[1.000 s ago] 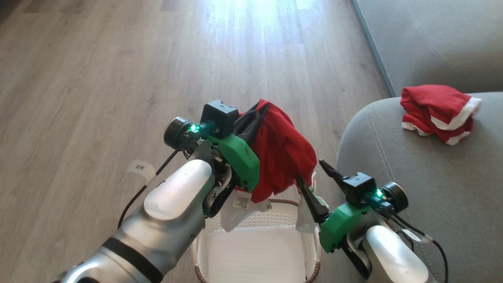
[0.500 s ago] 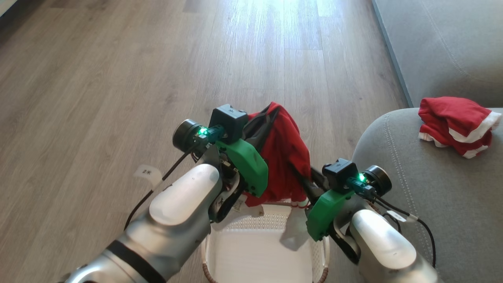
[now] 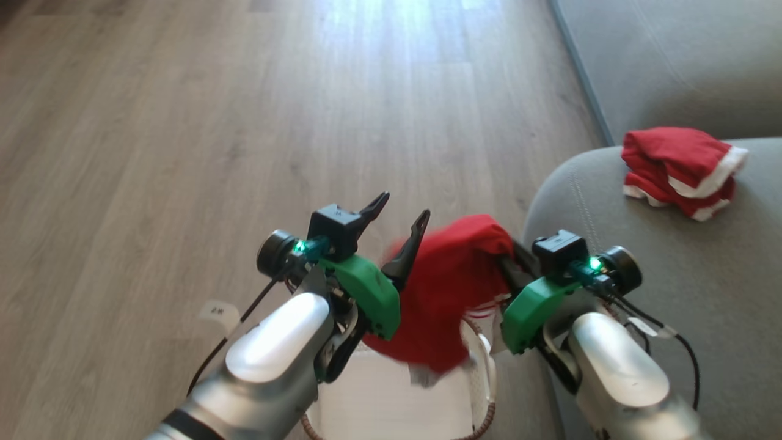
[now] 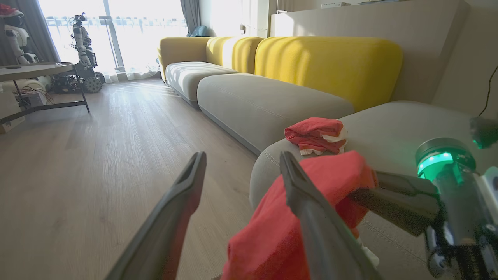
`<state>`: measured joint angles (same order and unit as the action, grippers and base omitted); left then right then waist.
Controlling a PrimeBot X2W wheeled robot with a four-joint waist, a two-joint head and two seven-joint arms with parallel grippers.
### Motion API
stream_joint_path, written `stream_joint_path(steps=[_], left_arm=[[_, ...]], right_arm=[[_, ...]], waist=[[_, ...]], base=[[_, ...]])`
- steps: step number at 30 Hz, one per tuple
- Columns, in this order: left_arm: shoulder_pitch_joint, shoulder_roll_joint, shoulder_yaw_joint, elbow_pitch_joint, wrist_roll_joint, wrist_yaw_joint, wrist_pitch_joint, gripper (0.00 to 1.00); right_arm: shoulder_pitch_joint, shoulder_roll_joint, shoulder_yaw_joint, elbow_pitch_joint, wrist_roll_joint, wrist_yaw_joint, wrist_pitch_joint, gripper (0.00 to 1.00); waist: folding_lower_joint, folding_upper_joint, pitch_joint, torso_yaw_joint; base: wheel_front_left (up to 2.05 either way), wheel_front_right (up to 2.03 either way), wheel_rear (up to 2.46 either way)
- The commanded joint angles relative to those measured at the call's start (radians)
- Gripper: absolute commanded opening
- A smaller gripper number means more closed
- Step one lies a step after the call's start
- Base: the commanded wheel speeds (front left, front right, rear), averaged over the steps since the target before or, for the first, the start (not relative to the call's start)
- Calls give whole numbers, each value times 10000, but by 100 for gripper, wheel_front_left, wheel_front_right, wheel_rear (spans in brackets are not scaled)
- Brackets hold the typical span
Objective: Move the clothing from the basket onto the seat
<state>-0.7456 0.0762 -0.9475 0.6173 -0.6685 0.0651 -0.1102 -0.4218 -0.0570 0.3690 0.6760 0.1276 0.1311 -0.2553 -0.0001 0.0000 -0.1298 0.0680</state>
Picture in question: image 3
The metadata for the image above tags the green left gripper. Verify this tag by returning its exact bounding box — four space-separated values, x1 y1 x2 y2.
316 191 432 384

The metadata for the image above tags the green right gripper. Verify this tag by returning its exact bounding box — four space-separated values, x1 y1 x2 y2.
495 241 583 356

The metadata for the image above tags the red garment with white stripes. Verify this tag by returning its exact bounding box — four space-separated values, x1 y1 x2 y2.
360 213 517 389

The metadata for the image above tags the red garment with white cuffs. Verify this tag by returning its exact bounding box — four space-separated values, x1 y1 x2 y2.
620 126 750 222

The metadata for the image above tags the grey fabric sofa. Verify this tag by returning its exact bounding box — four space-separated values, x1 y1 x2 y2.
521 0 782 440

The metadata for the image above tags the white laundry basket brown rim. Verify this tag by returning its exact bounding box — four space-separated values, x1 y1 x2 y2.
299 313 499 440

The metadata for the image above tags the white right cable label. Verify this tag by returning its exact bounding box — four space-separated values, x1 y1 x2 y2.
626 316 678 339

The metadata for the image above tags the white cable label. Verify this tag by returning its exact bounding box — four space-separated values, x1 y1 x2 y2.
198 299 241 338
626 316 678 339

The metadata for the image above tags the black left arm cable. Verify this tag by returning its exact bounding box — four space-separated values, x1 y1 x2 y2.
186 264 295 397

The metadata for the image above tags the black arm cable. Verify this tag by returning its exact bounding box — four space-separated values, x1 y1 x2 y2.
186 264 295 397
602 290 701 411

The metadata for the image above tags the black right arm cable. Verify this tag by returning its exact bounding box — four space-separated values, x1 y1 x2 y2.
602 290 701 411

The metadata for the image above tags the white left cable label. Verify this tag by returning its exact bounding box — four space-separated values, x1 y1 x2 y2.
198 299 241 338

